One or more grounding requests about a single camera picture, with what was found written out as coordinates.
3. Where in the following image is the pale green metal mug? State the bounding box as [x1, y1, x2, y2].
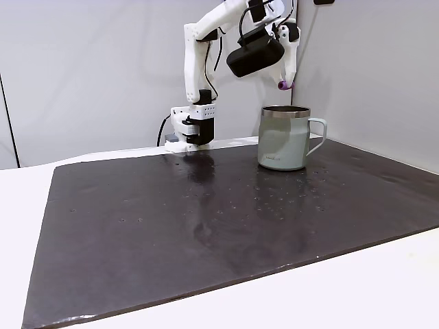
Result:
[257, 105, 328, 172]

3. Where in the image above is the black table mat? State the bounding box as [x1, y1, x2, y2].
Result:
[21, 136, 439, 329]

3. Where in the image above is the black oval camera box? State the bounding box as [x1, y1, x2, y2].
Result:
[226, 27, 286, 79]

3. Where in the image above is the black camera cable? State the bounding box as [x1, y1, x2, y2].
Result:
[237, 7, 262, 47]

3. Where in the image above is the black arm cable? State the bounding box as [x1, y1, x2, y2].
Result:
[203, 29, 225, 101]

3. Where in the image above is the black base power cable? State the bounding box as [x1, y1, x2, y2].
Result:
[156, 114, 172, 147]

